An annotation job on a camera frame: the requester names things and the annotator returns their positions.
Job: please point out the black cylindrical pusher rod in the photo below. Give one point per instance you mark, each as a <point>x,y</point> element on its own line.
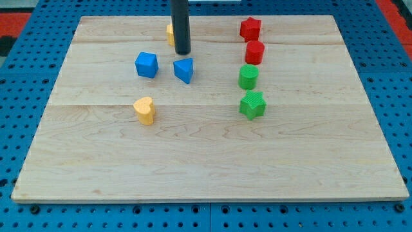
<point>181,26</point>

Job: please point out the blue triangle block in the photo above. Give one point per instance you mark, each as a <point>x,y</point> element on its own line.
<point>184,69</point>

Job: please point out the yellow heart block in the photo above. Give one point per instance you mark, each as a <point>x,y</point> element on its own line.
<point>145,110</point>

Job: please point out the yellow block behind rod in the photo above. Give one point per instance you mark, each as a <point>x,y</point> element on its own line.
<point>170,34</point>

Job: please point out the blue cube block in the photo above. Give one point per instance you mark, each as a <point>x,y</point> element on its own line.
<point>146,65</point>

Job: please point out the red star block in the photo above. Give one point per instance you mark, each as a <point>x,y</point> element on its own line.
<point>250,29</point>

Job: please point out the red cylinder block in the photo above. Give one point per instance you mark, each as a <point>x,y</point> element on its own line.
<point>254,52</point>

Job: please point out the green cylinder block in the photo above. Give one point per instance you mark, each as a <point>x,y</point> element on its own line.
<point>248,75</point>

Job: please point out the green star block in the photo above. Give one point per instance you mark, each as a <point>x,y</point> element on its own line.
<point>252,105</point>

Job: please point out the wooden board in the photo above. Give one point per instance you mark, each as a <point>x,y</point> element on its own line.
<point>318,141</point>

